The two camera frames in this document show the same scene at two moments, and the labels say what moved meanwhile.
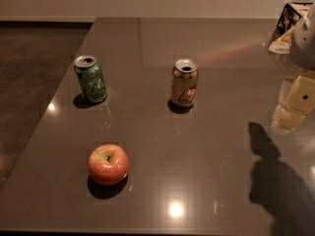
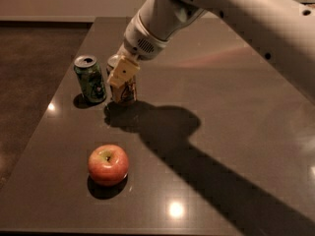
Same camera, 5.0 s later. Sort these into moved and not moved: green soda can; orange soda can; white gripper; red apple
Moved: orange soda can; white gripper
Not moved: red apple; green soda can
